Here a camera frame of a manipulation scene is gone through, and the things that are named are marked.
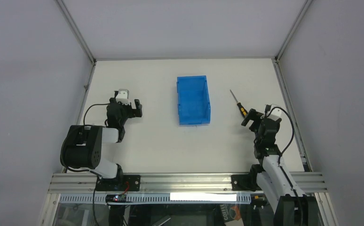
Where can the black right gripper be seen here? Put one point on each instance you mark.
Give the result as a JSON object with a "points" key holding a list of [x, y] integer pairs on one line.
{"points": [[254, 118]]}

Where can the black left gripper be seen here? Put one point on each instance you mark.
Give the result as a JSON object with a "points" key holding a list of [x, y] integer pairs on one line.
{"points": [[128, 109]]}

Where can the black yellow handled screwdriver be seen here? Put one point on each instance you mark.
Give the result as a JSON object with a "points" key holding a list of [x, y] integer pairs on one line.
{"points": [[239, 105]]}

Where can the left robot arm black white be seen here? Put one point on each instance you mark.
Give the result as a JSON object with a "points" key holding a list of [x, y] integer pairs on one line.
{"points": [[81, 150]]}

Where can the aluminium extrusion rail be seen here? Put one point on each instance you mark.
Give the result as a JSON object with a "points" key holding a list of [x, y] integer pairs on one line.
{"points": [[152, 183]]}

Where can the white slotted cable duct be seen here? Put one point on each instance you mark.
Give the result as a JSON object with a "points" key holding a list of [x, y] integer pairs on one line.
{"points": [[171, 198]]}

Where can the small circuit board with leds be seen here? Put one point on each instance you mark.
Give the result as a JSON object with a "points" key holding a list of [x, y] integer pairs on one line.
{"points": [[116, 198]]}

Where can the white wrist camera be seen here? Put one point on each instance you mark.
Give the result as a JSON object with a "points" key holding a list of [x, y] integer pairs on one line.
{"points": [[125, 97], [273, 112]]}

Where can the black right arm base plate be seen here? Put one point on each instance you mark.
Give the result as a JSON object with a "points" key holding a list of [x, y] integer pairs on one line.
{"points": [[245, 182]]}

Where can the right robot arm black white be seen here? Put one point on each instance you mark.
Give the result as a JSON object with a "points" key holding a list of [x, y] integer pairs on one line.
{"points": [[290, 204]]}

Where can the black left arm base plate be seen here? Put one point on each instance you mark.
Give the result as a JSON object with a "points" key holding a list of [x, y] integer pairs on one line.
{"points": [[128, 182]]}

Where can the coffee labelled box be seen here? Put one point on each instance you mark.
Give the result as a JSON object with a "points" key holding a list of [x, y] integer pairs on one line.
{"points": [[230, 212]]}

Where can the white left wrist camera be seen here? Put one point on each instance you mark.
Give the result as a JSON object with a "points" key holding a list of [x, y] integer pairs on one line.
{"points": [[125, 97]]}

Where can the blue plastic storage bin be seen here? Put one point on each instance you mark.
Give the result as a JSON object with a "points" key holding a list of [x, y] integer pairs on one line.
{"points": [[194, 106]]}

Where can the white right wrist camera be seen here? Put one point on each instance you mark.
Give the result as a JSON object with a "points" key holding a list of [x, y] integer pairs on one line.
{"points": [[273, 112]]}

